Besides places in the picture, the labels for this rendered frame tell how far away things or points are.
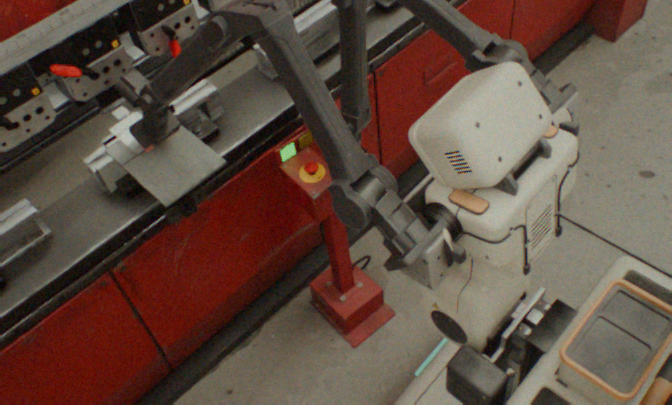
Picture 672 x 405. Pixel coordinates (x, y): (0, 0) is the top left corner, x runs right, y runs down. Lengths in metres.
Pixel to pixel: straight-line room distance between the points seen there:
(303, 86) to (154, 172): 0.65
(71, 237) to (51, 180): 1.46
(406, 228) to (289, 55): 0.36
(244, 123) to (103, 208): 0.43
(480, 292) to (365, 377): 0.98
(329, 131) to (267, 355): 1.44
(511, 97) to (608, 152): 1.84
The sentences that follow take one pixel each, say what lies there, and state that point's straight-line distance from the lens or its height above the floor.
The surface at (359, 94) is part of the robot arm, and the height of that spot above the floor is 1.05.
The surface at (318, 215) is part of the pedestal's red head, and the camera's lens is 1.93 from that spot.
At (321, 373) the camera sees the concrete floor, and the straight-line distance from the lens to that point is 2.47.
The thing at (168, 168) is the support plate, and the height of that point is 1.00.
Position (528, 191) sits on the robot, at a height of 1.23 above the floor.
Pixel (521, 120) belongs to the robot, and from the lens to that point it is 1.26.
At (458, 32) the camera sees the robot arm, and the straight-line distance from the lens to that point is 1.49.
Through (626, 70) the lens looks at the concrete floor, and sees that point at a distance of 3.44.
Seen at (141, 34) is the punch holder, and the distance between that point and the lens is 1.71.
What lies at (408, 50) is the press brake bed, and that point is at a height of 0.75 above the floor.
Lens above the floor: 2.23
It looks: 50 degrees down
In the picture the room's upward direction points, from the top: 9 degrees counter-clockwise
